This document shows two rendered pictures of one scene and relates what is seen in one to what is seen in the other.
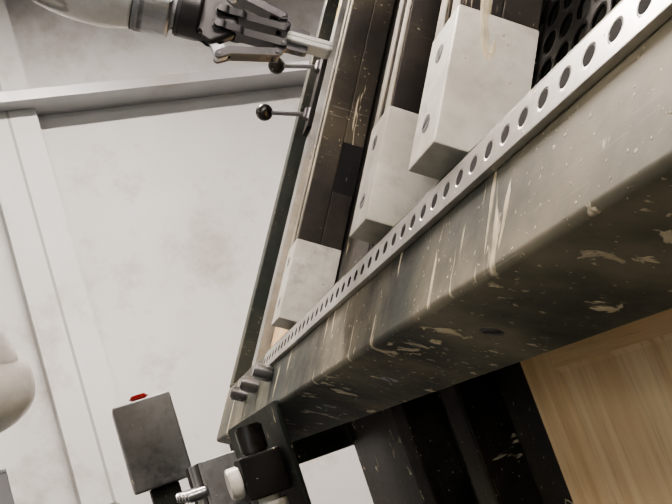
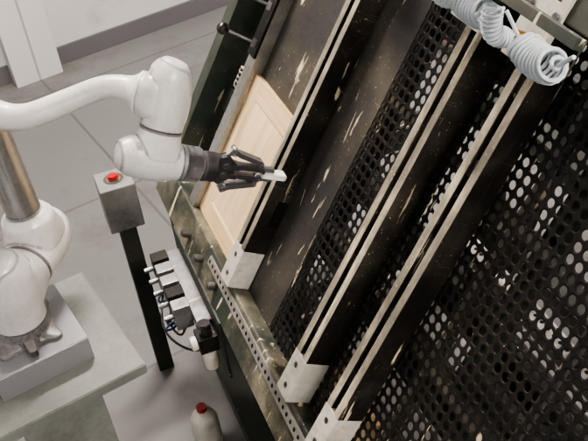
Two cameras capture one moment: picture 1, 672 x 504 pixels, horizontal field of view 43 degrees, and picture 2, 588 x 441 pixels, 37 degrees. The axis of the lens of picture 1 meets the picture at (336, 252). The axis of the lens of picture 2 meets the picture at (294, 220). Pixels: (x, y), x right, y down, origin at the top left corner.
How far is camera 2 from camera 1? 1.96 m
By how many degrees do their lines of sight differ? 50
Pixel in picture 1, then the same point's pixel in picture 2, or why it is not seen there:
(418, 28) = (326, 333)
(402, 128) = (308, 371)
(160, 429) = (128, 203)
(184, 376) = not seen: outside the picture
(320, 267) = (252, 263)
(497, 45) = (346, 430)
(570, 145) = not seen: outside the picture
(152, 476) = (122, 226)
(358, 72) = (297, 162)
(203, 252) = not seen: outside the picture
